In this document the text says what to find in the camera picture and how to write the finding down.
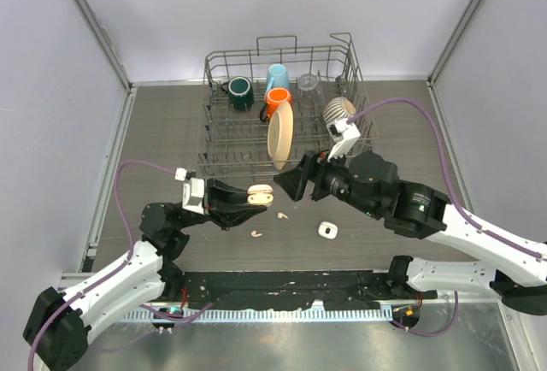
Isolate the light blue cup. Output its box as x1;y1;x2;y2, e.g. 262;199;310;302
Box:
266;63;290;92

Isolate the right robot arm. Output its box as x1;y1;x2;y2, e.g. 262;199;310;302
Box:
273;151;546;315

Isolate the beige earbud charging case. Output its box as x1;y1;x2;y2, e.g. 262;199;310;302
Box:
247;184;274;207

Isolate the white slotted cable duct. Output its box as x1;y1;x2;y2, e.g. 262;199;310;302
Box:
123;305;393;325

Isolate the striped ceramic bowl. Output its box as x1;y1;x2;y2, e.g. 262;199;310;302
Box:
322;97;356;125

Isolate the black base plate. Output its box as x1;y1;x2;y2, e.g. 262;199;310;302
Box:
178;270;438;311

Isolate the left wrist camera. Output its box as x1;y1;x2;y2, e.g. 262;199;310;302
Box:
174;168;205;215

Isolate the orange mug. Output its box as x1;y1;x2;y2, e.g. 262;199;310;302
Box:
259;87;292;123

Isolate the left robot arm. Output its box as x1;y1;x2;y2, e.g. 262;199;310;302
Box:
22;177;274;370

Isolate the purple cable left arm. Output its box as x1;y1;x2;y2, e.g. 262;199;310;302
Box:
26;159;215;371

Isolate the white earbud charging case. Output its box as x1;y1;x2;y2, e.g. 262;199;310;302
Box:
317;221;338;240

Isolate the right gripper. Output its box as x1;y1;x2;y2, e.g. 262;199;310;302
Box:
274;142;381;218

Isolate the grey wire dish rack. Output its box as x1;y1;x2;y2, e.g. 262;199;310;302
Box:
197;32;369;182

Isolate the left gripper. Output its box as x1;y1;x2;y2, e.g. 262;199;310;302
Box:
177;177;266;230

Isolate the dark green mug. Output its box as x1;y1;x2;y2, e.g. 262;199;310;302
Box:
221;76;254;111

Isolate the beige oval plate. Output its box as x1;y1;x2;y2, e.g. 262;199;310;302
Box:
267;102;294;170

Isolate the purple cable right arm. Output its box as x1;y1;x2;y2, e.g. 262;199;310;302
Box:
348;97;547;339

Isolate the clear glass cup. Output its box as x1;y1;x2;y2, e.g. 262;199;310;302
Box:
297;74;322;109

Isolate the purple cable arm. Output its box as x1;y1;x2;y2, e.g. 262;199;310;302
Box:
26;159;215;371
348;97;547;339

